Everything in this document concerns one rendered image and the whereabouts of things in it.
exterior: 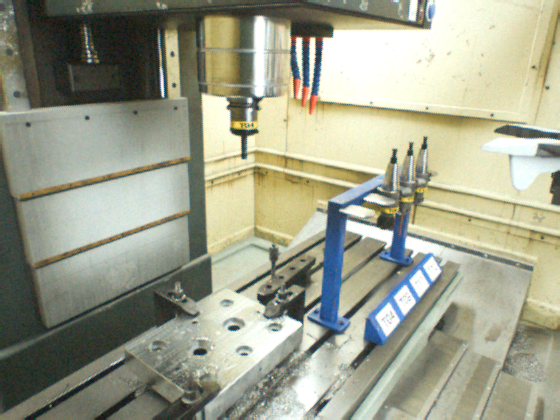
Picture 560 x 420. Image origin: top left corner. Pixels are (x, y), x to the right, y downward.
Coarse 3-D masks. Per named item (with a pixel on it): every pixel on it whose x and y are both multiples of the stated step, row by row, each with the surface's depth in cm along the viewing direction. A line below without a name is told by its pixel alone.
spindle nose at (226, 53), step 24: (216, 24) 63; (240, 24) 62; (264, 24) 63; (288, 24) 67; (216, 48) 64; (240, 48) 63; (264, 48) 64; (288, 48) 68; (216, 72) 65; (240, 72) 64; (264, 72) 65; (288, 72) 70; (216, 96) 67; (240, 96) 66; (264, 96) 67
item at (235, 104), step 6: (234, 102) 71; (240, 102) 71; (246, 102) 71; (252, 102) 72; (258, 102) 72; (228, 108) 72; (234, 108) 71; (240, 108) 71; (246, 108) 71; (252, 108) 72; (258, 108) 73
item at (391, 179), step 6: (390, 168) 102; (396, 168) 101; (390, 174) 102; (396, 174) 102; (384, 180) 103; (390, 180) 102; (396, 180) 102; (384, 186) 103; (390, 186) 102; (396, 186) 102
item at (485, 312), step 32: (320, 224) 187; (352, 224) 182; (448, 256) 157; (480, 256) 153; (480, 288) 144; (512, 288) 141; (448, 320) 138; (480, 320) 135; (512, 320) 132; (480, 352) 127
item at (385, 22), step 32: (64, 0) 78; (96, 0) 72; (128, 0) 67; (160, 0) 62; (192, 0) 58; (224, 0) 55; (256, 0) 52; (288, 0) 50; (320, 0) 50; (352, 0) 56; (384, 0) 63
